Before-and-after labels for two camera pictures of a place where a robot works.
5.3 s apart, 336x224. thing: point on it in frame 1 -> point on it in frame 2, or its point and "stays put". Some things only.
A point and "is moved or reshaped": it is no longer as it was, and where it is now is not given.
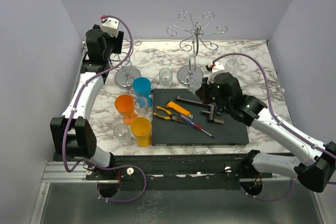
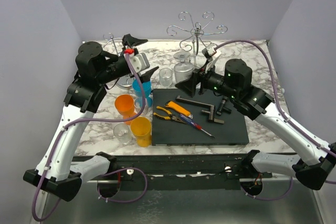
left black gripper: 116,41 -> 131,42
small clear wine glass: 141,106 stays put
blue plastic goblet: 142,86 stays put
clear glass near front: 122,132 stays put
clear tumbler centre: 165,75 stays put
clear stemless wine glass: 194,78 is moved or reshaped
